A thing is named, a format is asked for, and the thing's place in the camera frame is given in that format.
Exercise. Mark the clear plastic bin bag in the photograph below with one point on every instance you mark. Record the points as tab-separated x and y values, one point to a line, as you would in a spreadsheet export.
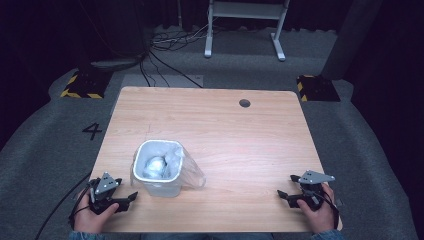
191	173

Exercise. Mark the crumpled white paper ball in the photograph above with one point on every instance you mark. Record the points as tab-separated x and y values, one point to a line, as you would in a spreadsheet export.
155	166

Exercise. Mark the person's left hand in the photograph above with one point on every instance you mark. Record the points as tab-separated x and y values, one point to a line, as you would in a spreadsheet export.
89	218

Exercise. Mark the black yellow striped base plate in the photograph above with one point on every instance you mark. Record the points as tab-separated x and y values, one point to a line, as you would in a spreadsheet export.
317	88
87	85

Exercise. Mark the grey upright column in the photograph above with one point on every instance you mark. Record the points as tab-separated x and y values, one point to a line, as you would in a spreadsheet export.
350	40

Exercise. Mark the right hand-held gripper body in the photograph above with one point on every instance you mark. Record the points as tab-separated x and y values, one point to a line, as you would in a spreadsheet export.
310	188

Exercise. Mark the white plastic trash bin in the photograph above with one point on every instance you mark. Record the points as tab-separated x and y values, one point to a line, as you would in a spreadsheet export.
160	170

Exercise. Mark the dark stand post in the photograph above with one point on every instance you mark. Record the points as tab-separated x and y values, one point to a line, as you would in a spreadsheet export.
85	36

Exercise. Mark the white metal stand frame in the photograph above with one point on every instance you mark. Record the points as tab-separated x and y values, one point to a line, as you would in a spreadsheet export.
246	11

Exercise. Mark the person's right hand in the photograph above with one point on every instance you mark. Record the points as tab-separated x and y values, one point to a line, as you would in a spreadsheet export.
318	218

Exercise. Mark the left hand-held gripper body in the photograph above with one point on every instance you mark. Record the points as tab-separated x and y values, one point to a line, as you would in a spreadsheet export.
106	186

